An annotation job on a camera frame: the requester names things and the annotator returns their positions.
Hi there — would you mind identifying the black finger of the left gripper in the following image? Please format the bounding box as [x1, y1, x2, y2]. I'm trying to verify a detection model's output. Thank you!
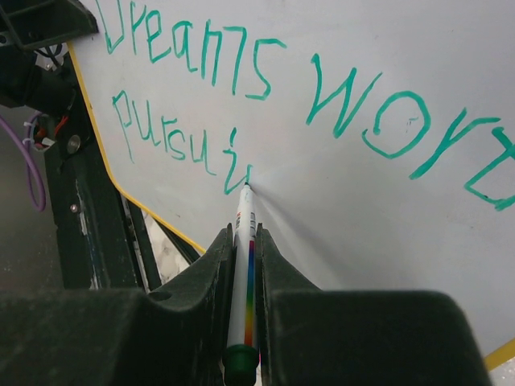
[1, 0, 98, 50]

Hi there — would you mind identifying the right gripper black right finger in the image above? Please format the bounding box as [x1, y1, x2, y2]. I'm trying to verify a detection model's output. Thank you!
[255, 228, 491, 385]

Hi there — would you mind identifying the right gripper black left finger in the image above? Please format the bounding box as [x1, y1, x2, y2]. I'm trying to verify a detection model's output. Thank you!
[1, 228, 233, 385]

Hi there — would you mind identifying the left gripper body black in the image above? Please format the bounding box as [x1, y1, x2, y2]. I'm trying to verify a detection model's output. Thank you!
[1, 37, 97, 160]

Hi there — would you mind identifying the white whiteboard marker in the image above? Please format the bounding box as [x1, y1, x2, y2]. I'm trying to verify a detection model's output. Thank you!
[222, 183, 259, 385]

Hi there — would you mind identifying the yellow framed whiteboard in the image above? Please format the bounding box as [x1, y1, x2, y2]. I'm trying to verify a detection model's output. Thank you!
[70, 1, 514, 355]

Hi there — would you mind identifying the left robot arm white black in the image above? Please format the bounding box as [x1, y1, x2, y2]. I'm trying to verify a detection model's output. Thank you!
[1, 1, 98, 158]

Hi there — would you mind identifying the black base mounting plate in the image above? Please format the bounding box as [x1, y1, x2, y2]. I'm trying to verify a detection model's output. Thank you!
[43, 51, 162, 290]

